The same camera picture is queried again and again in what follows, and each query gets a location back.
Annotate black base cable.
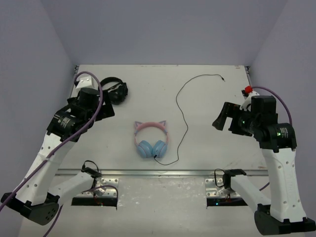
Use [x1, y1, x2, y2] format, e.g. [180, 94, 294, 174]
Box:
[214, 168, 247, 191]
[81, 160, 102, 178]

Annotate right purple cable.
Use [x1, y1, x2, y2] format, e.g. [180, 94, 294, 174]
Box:
[252, 85, 294, 192]

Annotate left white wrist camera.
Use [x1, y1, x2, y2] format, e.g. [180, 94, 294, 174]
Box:
[76, 75, 95, 91]

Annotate metal base plate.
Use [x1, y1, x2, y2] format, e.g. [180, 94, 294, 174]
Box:
[205, 177, 240, 198]
[76, 177, 119, 198]

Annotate right black base cable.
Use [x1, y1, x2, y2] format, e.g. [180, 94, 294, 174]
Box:
[214, 168, 247, 191]

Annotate black headphones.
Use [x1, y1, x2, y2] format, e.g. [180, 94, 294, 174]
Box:
[100, 77, 128, 105]

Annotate right wrist camera red white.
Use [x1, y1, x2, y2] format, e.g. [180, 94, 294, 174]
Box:
[240, 86, 259, 111]

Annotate left black base cable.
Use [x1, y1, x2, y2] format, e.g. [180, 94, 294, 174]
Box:
[81, 160, 102, 178]

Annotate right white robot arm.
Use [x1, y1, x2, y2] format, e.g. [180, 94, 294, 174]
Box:
[212, 95, 316, 236]

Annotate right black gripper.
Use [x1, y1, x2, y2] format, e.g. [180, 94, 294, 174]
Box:
[213, 102, 259, 137]

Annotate pink blue cat-ear headphones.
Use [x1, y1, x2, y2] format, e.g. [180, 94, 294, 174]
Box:
[134, 120, 169, 158]

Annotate aluminium table rail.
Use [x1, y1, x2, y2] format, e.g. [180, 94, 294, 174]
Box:
[55, 169, 268, 177]

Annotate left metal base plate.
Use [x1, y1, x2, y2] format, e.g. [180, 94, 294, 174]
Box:
[76, 177, 119, 198]

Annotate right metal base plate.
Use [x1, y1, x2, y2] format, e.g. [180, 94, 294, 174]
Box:
[205, 177, 240, 198]

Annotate thin black headphone cable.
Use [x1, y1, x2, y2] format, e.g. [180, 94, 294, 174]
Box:
[153, 74, 226, 166]

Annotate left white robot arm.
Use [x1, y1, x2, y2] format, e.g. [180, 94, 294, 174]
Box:
[0, 88, 115, 226]

